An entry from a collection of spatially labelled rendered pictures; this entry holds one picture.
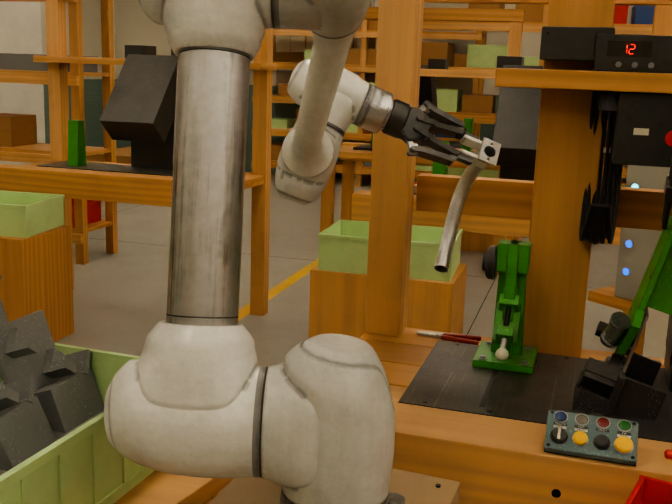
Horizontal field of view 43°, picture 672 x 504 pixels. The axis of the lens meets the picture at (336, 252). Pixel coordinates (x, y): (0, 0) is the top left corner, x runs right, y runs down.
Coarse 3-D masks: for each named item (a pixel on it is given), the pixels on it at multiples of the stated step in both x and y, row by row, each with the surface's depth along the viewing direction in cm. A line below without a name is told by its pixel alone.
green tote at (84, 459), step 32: (64, 352) 174; (96, 352) 172; (96, 416) 140; (64, 448) 131; (96, 448) 140; (0, 480) 118; (32, 480) 125; (64, 480) 133; (96, 480) 141; (128, 480) 150
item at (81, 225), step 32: (0, 0) 627; (32, 0) 619; (0, 64) 647; (32, 64) 639; (96, 64) 667; (0, 128) 661; (32, 128) 687; (0, 160) 653; (32, 160) 645; (96, 224) 676
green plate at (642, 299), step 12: (660, 240) 164; (660, 252) 157; (660, 264) 156; (648, 276) 161; (660, 276) 158; (648, 288) 158; (660, 288) 158; (636, 300) 166; (648, 300) 158; (660, 300) 159
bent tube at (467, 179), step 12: (492, 144) 181; (480, 156) 178; (492, 156) 181; (468, 168) 186; (480, 168) 183; (468, 180) 187; (456, 192) 189; (468, 192) 189; (456, 204) 188; (456, 216) 187; (444, 228) 186; (456, 228) 186; (444, 240) 184; (444, 252) 182; (444, 264) 181
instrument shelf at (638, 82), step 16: (496, 80) 184; (512, 80) 183; (528, 80) 182; (544, 80) 181; (560, 80) 180; (576, 80) 179; (592, 80) 178; (608, 80) 177; (624, 80) 176; (640, 80) 175; (656, 80) 174
